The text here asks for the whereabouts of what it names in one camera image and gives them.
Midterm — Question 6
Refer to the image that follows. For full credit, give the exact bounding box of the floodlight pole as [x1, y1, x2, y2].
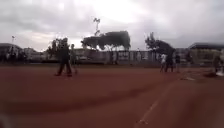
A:
[10, 35, 16, 52]
[92, 17, 102, 37]

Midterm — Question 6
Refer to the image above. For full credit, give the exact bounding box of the group of people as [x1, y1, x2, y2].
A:
[0, 49, 29, 65]

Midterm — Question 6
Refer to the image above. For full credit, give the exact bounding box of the person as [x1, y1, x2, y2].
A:
[165, 52, 175, 74]
[54, 37, 74, 78]
[174, 53, 182, 74]
[159, 52, 168, 74]
[185, 51, 194, 68]
[212, 54, 223, 75]

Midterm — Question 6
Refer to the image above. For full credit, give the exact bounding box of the fence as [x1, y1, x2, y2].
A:
[74, 49, 162, 66]

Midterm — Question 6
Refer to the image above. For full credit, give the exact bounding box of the red sports ground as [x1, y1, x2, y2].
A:
[0, 64, 224, 128]

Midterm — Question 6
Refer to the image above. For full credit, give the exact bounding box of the building with dark roof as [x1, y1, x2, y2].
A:
[187, 42, 224, 66]

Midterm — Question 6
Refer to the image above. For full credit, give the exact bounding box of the pale building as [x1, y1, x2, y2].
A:
[22, 47, 48, 63]

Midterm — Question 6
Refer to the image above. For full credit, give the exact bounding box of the broad dark tree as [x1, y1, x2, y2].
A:
[80, 30, 132, 53]

